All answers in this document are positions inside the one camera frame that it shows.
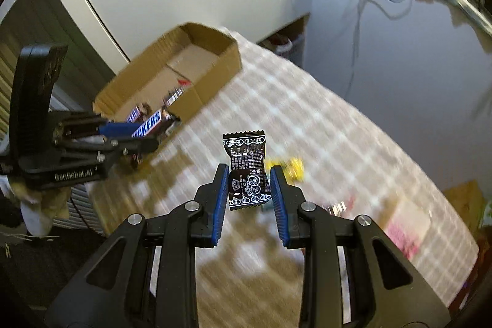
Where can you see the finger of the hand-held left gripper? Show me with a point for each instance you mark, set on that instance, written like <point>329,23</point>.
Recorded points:
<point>119,129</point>
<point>134,147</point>

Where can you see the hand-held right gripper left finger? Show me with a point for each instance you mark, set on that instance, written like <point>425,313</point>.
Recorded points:
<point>219,205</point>

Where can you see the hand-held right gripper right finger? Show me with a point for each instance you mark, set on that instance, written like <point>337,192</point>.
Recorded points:
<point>278,205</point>

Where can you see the brown chocolate bar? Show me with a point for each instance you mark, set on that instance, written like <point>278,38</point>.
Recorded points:
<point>148,126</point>

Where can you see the black candy packet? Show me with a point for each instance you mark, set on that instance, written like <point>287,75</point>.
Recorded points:
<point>246,166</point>

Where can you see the brown cardboard box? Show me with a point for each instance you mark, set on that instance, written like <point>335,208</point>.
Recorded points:
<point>200,59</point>

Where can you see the pink printed bread packet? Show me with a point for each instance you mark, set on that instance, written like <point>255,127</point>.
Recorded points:
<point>407,232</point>

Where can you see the person's left forearm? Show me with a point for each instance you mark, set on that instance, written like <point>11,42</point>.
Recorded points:
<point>42,205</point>

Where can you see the yellow candy packet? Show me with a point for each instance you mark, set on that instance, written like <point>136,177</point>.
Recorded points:
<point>292,166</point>

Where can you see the grey ribbed panel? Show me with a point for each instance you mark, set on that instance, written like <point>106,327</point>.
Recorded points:
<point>78,205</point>

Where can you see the beige checked tablecloth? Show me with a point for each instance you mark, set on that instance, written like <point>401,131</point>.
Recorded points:
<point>326,120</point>

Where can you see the white plastic basket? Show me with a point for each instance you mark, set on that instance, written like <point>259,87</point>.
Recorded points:
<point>284,43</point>

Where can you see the tan cardboard carton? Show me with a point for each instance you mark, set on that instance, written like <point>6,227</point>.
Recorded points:
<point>467,197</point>

